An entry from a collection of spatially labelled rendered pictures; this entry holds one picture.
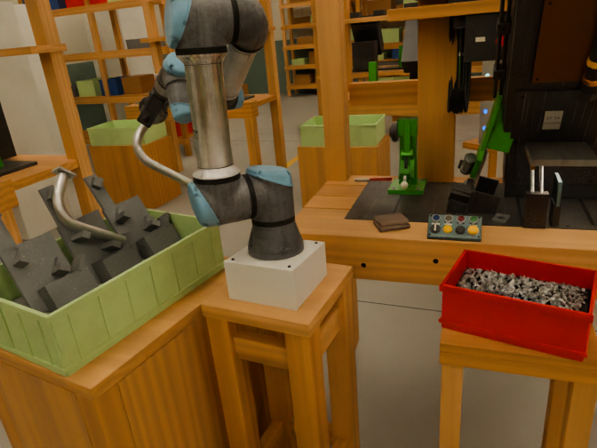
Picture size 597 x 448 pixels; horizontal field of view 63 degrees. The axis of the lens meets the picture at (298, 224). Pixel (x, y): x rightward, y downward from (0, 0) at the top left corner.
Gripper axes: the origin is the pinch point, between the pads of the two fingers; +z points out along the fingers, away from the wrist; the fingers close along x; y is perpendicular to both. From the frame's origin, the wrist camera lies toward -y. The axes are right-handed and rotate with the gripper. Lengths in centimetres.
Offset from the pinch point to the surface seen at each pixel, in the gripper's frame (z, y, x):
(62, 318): -30, -74, -9
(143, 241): -0.1, -38.9, -18.8
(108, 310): -24, -67, -18
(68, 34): 674, 449, 220
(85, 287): -8, -61, -11
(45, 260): -5, -59, 2
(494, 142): -68, 20, -90
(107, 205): 2.5, -33.3, -3.6
